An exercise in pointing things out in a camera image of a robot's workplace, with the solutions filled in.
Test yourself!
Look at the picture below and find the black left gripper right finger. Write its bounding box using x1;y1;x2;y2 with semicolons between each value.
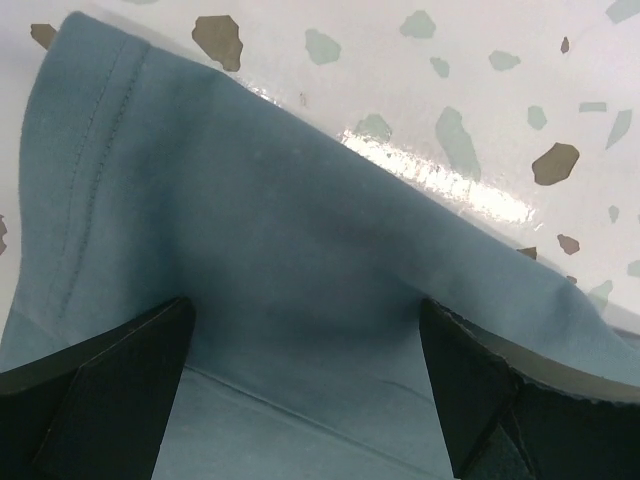
419;300;639;480

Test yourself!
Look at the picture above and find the blue t-shirt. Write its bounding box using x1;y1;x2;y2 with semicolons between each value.
1;12;639;479

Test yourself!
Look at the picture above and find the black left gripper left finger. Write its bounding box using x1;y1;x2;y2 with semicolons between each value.
1;298;195;480

